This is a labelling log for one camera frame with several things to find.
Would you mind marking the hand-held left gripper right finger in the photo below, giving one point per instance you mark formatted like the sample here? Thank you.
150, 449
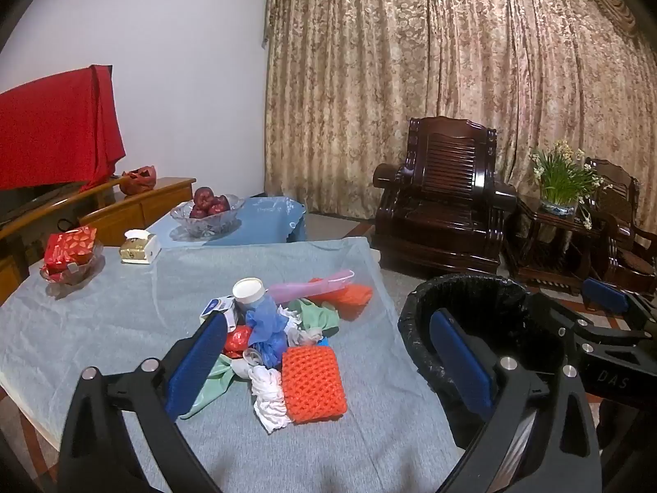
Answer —
462, 364

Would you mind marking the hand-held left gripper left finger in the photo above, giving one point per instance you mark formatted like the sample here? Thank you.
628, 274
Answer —
197, 364

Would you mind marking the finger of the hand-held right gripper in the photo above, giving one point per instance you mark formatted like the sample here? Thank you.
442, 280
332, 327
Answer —
569, 321
605, 295

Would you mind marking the green plastic bag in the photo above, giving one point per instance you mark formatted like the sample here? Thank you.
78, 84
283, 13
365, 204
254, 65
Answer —
315, 318
218, 385

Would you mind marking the red wrapper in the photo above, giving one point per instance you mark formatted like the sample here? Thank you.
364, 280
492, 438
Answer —
237, 341

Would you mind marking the trash bin with black bag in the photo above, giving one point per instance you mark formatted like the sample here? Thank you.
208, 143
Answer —
418, 331

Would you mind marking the white and blue carton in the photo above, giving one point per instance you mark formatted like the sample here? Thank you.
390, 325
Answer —
215, 307

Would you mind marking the blue plastic bag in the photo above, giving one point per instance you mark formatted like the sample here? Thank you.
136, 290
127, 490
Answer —
267, 334

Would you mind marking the white tissue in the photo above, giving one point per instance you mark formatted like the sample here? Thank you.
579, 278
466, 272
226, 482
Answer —
269, 400
304, 338

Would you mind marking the white paper cup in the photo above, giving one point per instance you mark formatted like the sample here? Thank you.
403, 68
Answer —
249, 291

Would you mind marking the pink face mask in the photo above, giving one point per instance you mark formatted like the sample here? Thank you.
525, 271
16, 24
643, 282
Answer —
297, 290

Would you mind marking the dark wooden side table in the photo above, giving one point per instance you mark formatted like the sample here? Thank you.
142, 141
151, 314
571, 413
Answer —
544, 246

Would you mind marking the dark wooden armchair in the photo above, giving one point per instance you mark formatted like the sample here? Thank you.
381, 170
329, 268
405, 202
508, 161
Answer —
616, 185
441, 205

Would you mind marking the potted narcissus plant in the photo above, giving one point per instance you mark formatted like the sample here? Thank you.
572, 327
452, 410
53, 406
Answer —
559, 179

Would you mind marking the white gold tissue box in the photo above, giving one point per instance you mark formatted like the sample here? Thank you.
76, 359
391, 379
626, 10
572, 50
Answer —
138, 251

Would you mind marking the glass fruit bowl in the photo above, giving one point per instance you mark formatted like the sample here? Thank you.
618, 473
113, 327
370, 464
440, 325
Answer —
205, 225

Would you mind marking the glass dish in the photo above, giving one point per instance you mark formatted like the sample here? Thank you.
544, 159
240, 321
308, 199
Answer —
87, 269

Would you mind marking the red apple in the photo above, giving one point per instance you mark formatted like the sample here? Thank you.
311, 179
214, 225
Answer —
204, 196
220, 204
198, 212

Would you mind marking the blue tablecloth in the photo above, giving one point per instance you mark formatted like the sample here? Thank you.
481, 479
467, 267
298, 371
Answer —
267, 221

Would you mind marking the wooden cabinet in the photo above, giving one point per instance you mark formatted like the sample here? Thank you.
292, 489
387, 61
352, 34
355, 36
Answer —
154, 205

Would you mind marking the red patterned gift box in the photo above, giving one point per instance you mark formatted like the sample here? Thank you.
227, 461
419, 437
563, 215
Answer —
69, 249

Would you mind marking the red pumpkin ornament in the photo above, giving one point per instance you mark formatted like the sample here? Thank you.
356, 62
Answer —
137, 181

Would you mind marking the black television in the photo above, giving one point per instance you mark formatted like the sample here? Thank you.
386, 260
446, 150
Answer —
20, 203

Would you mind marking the red cloth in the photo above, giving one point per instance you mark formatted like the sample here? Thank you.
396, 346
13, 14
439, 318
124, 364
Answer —
51, 128

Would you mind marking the beige floral curtain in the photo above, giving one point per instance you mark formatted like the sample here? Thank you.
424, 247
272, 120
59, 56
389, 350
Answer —
385, 61

